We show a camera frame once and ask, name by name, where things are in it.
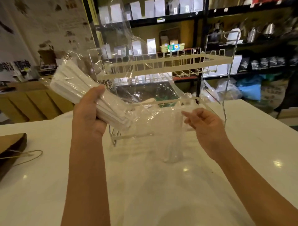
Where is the person's right hand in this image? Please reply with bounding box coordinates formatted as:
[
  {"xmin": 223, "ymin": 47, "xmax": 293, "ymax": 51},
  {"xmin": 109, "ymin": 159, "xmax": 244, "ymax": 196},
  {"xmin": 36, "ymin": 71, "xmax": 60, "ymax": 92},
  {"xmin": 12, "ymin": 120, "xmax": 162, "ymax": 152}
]
[{"xmin": 181, "ymin": 108, "xmax": 234, "ymax": 161}]

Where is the black shelving unit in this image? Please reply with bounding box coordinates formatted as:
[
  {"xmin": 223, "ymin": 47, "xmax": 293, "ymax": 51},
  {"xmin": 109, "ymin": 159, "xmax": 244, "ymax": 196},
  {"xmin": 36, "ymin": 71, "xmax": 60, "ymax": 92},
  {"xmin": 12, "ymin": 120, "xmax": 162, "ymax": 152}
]
[{"xmin": 93, "ymin": 0, "xmax": 298, "ymax": 113}]

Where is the steel kettle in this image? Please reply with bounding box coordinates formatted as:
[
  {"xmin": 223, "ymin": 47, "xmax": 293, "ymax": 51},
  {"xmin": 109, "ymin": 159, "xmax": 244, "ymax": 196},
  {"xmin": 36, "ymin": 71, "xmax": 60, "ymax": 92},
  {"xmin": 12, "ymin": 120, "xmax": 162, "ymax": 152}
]
[
  {"xmin": 246, "ymin": 27, "xmax": 258, "ymax": 42},
  {"xmin": 263, "ymin": 23, "xmax": 276, "ymax": 39}
]

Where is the row of black coffee bags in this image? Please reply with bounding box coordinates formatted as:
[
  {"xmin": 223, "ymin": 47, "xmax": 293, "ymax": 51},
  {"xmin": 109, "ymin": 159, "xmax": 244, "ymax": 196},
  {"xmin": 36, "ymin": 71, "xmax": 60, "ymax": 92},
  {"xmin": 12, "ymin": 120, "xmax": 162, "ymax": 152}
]
[{"xmin": 239, "ymin": 55, "xmax": 298, "ymax": 71}]

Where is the person's left hand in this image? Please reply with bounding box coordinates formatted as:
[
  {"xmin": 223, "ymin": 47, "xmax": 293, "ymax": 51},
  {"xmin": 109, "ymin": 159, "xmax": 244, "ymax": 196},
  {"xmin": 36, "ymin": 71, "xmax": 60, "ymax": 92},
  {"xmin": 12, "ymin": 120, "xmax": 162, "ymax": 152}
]
[{"xmin": 72, "ymin": 84, "xmax": 108, "ymax": 140}]

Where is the clear plastic cup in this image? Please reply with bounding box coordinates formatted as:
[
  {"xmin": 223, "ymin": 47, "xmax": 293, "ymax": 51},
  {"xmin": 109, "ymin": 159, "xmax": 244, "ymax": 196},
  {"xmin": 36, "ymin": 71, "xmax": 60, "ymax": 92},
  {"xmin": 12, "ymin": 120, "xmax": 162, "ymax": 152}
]
[{"xmin": 163, "ymin": 109, "xmax": 185, "ymax": 164}]

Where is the bundle of white straws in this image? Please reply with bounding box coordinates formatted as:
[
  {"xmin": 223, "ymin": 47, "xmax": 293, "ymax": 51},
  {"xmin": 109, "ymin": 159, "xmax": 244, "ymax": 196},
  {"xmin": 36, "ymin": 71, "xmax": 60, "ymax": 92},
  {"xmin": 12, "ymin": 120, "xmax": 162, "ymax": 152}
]
[{"xmin": 50, "ymin": 62, "xmax": 132, "ymax": 131}]

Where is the beige box with colourful label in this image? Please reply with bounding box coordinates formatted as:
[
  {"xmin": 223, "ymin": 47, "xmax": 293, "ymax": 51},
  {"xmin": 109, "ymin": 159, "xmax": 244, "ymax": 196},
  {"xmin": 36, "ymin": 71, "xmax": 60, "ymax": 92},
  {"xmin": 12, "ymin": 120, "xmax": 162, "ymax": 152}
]
[{"xmin": 159, "ymin": 43, "xmax": 184, "ymax": 53}]

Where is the person's left forearm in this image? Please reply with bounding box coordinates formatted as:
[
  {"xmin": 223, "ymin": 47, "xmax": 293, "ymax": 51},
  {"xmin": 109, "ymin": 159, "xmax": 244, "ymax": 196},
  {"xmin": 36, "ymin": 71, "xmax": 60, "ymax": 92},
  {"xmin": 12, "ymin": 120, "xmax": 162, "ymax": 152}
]
[{"xmin": 61, "ymin": 135, "xmax": 111, "ymax": 226}]

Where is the wooden cabinet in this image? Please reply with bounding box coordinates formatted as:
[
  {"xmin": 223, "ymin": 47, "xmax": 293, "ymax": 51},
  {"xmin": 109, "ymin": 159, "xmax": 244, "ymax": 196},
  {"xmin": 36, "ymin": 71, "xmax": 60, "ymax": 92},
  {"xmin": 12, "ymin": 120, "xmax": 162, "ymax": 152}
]
[{"xmin": 0, "ymin": 80, "xmax": 75, "ymax": 123}]

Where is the brown paper bag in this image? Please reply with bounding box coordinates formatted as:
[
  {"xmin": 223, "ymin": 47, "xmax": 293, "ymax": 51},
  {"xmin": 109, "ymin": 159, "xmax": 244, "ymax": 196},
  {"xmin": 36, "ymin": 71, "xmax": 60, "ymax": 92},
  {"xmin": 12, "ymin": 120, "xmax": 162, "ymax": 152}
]
[{"xmin": 0, "ymin": 133, "xmax": 44, "ymax": 182}]

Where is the clear plastic bag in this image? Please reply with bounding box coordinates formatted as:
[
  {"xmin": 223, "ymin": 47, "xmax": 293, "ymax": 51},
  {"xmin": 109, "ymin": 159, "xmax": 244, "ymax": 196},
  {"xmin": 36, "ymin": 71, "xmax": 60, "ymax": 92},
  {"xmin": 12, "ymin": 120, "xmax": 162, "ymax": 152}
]
[{"xmin": 39, "ymin": 0, "xmax": 199, "ymax": 140}]

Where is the white standing pouch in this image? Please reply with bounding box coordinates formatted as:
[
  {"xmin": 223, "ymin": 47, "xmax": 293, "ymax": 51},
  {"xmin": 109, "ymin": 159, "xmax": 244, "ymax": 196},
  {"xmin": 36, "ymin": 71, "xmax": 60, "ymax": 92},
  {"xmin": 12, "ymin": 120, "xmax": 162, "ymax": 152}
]
[
  {"xmin": 114, "ymin": 46, "xmax": 126, "ymax": 58},
  {"xmin": 147, "ymin": 38, "xmax": 156, "ymax": 55},
  {"xmin": 132, "ymin": 41, "xmax": 142, "ymax": 56},
  {"xmin": 101, "ymin": 44, "xmax": 112, "ymax": 59}
]

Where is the person's right forearm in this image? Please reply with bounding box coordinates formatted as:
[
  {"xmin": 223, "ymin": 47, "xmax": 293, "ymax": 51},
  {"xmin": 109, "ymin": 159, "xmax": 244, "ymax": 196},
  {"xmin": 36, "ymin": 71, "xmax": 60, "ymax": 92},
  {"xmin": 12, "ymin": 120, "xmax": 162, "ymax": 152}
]
[{"xmin": 213, "ymin": 144, "xmax": 298, "ymax": 226}]

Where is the white wall poster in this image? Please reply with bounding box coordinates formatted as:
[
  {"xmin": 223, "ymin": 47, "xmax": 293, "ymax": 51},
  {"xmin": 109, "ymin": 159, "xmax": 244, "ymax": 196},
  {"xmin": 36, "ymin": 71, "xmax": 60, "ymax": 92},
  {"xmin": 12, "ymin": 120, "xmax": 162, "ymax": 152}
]
[{"xmin": 0, "ymin": 0, "xmax": 96, "ymax": 82}]

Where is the burlap sack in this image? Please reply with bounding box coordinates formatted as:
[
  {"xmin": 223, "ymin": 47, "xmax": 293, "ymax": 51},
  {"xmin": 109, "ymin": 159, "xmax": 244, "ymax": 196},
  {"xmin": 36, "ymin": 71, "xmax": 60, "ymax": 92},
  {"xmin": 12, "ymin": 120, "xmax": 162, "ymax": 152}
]
[{"xmin": 260, "ymin": 79, "xmax": 292, "ymax": 110}]

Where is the white wire acrylic rack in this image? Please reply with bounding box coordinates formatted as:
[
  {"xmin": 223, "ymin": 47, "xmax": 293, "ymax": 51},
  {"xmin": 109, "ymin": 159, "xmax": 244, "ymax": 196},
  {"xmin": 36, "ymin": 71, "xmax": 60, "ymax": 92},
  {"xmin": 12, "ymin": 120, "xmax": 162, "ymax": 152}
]
[{"xmin": 87, "ymin": 30, "xmax": 242, "ymax": 147}]

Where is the white plastic bag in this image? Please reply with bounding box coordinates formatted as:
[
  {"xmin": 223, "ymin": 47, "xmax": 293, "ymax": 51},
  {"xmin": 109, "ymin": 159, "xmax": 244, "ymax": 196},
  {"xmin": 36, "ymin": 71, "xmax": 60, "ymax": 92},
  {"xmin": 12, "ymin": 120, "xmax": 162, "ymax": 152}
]
[{"xmin": 201, "ymin": 78, "xmax": 243, "ymax": 103}]

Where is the white kettle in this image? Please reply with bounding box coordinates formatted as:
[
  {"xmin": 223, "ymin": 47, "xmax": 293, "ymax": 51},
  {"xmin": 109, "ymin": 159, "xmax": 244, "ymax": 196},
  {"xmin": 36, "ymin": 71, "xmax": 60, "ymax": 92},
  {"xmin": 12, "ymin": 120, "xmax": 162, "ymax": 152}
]
[{"xmin": 224, "ymin": 28, "xmax": 244, "ymax": 45}]

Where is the dark kettle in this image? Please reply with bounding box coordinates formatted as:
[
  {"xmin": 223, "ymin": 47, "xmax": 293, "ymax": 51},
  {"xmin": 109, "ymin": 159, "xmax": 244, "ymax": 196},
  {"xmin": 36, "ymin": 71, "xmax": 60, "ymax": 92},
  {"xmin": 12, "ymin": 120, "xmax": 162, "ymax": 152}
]
[{"xmin": 210, "ymin": 23, "xmax": 225, "ymax": 43}]

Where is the row of white pouches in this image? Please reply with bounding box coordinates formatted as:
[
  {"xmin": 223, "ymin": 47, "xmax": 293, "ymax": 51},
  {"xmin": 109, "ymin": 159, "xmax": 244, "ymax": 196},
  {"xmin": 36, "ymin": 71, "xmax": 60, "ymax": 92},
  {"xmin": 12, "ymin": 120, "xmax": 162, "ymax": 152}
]
[{"xmin": 98, "ymin": 0, "xmax": 204, "ymax": 24}]

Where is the blue plastic bag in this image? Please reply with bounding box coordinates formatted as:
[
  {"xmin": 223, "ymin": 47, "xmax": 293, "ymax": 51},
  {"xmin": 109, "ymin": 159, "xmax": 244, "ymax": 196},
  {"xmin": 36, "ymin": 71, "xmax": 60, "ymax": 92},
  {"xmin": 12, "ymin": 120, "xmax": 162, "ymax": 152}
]
[{"xmin": 237, "ymin": 76, "xmax": 263, "ymax": 101}]

